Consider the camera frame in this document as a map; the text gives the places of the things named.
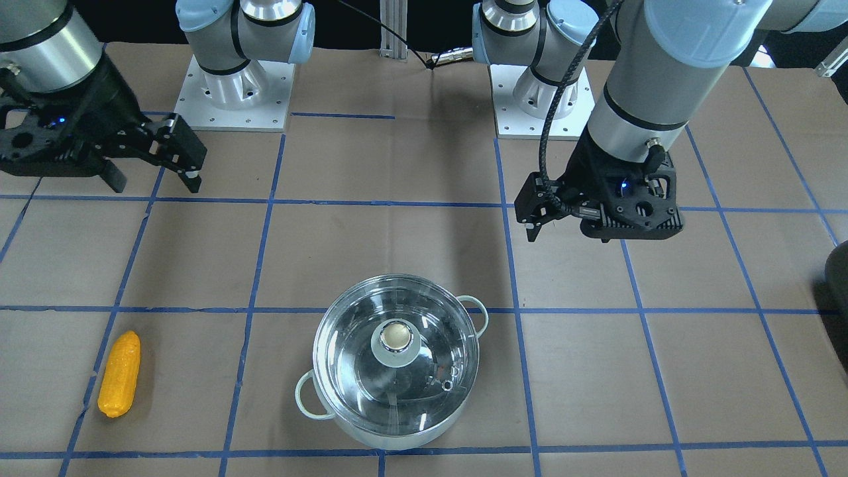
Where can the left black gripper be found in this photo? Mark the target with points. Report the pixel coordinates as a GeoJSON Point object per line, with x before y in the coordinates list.
{"type": "Point", "coordinates": [584, 169]}

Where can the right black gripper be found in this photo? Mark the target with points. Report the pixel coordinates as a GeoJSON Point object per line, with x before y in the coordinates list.
{"type": "Point", "coordinates": [109, 99]}

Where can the glass pot lid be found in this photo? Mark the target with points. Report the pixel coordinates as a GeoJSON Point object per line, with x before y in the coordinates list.
{"type": "Point", "coordinates": [396, 354]}

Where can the yellow corn cob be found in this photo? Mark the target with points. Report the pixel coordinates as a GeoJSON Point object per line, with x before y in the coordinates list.
{"type": "Point", "coordinates": [120, 377]}

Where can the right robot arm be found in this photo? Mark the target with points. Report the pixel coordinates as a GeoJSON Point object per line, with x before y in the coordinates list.
{"type": "Point", "coordinates": [51, 44]}

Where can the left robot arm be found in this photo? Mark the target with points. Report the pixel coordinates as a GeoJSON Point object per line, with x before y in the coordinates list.
{"type": "Point", "coordinates": [671, 55]}

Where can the pale green cooking pot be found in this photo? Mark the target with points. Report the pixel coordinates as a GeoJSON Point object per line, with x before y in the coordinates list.
{"type": "Point", "coordinates": [371, 430]}

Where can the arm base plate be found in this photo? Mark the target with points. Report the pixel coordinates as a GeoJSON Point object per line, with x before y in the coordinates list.
{"type": "Point", "coordinates": [255, 99]}
{"type": "Point", "coordinates": [521, 103]}

